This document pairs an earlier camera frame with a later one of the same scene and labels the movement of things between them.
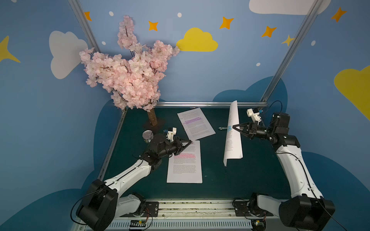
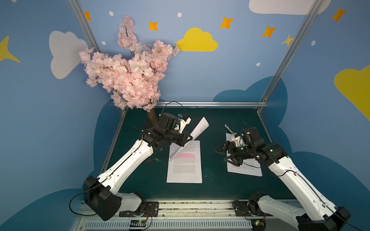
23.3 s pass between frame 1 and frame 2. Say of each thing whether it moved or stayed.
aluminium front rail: stayed
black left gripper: moved
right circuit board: stayed
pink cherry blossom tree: stayed
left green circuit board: stayed
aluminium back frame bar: stayed
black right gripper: moved
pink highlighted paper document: stayed
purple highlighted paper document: moved
